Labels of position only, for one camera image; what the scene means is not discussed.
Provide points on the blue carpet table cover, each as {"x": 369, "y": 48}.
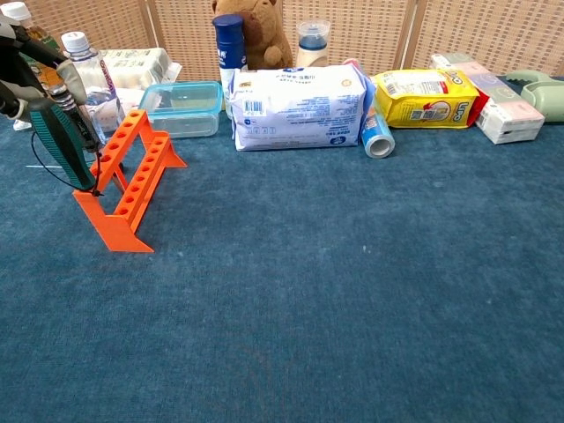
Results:
{"x": 308, "y": 286}

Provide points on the pale green lint roller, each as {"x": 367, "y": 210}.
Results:
{"x": 546, "y": 94}

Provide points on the yellow snack bag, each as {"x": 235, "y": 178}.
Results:
{"x": 423, "y": 101}

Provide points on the white bottle clear cap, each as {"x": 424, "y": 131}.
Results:
{"x": 313, "y": 53}

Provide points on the green tea bottle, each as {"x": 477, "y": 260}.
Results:
{"x": 17, "y": 9}

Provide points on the plastic wrap roll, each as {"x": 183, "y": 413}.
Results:
{"x": 376, "y": 136}

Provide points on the pink green tissue box stack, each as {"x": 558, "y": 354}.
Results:
{"x": 506, "y": 114}

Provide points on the blue spray can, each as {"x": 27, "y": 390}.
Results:
{"x": 229, "y": 44}

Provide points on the clear water bottle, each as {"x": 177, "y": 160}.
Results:
{"x": 92, "y": 79}

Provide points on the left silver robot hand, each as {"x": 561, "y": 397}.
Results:
{"x": 17, "y": 66}

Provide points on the brown capybara plush toy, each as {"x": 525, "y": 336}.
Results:
{"x": 264, "y": 31}

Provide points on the pink white soft packet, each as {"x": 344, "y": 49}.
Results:
{"x": 128, "y": 99}

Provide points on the orange plastic tool rack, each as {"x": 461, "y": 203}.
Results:
{"x": 123, "y": 229}

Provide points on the green black handled tool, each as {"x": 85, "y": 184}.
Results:
{"x": 61, "y": 141}

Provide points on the white tissue roll pack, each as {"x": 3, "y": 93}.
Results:
{"x": 136, "y": 66}

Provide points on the wicker folding screen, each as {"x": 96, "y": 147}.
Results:
{"x": 374, "y": 35}

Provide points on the clear container blue lid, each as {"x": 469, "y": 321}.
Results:
{"x": 185, "y": 110}

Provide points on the white blue wipes pack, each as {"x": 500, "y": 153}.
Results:
{"x": 299, "y": 106}

